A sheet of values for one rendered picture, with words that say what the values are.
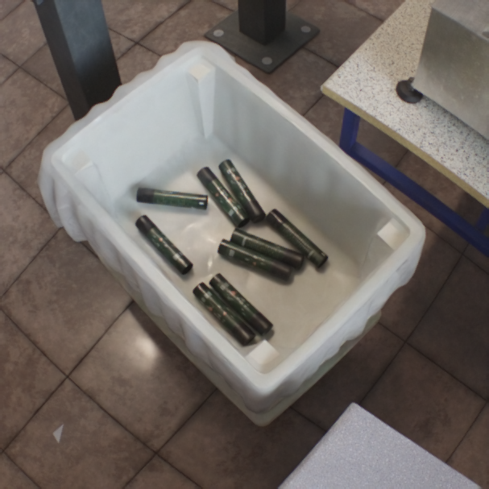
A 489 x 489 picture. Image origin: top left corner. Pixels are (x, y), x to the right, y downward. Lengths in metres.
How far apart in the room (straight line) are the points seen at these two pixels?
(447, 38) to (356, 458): 0.67
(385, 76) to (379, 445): 0.68
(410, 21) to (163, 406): 1.15
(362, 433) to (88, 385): 1.00
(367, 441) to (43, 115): 1.64
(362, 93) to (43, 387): 1.17
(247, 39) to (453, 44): 1.33
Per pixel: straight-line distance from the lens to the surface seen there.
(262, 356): 1.04
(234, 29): 2.30
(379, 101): 1.18
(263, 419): 1.46
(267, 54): 2.21
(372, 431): 0.95
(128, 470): 1.72
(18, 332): 1.88
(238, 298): 1.27
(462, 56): 1.04
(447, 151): 1.15
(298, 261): 1.30
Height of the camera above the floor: 1.68
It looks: 64 degrees down
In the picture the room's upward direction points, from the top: 4 degrees counter-clockwise
